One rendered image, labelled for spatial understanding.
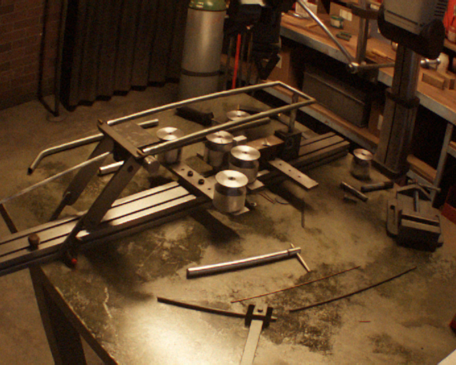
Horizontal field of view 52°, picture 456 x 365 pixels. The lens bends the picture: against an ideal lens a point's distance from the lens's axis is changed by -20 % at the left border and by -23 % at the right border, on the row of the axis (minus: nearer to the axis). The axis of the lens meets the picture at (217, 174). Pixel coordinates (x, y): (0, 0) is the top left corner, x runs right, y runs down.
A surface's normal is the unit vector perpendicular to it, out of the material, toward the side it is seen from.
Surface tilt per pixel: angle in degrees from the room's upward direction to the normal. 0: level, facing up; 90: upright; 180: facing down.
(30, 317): 0
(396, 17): 90
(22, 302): 0
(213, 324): 0
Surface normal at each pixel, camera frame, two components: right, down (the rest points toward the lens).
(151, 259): 0.11, -0.86
